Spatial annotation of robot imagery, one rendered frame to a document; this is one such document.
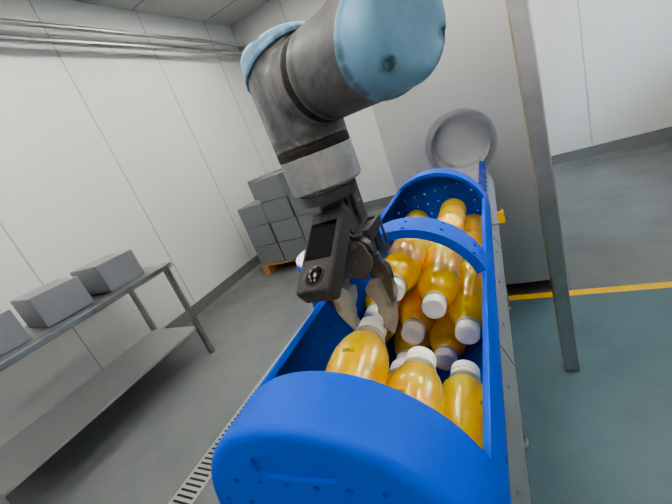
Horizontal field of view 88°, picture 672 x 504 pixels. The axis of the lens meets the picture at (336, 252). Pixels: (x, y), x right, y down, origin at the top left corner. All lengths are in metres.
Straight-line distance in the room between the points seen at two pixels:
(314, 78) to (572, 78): 5.18
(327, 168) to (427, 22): 0.16
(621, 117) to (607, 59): 0.69
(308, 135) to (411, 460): 0.31
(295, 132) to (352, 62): 0.12
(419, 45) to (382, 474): 0.32
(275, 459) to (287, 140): 0.31
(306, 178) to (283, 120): 0.06
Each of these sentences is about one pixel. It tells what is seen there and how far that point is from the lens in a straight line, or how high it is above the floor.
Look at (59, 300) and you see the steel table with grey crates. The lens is 2.95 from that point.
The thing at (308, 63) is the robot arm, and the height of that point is 1.48.
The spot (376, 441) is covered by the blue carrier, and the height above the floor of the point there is 1.22.
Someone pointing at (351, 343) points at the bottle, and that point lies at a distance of 0.42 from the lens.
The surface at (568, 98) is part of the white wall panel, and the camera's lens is 5.46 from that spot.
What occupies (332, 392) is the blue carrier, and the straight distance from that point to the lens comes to 0.31.
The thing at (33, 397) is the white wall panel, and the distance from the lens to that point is 3.72.
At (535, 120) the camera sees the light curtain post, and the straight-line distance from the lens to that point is 1.57.
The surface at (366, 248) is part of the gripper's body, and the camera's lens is 0.42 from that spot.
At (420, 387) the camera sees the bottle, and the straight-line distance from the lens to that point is 0.41.
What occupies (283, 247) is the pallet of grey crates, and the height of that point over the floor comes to 0.33.
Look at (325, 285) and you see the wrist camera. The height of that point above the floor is 1.29.
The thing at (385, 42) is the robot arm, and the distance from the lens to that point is 0.29.
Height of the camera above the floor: 1.43
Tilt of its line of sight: 18 degrees down
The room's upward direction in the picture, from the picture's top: 21 degrees counter-clockwise
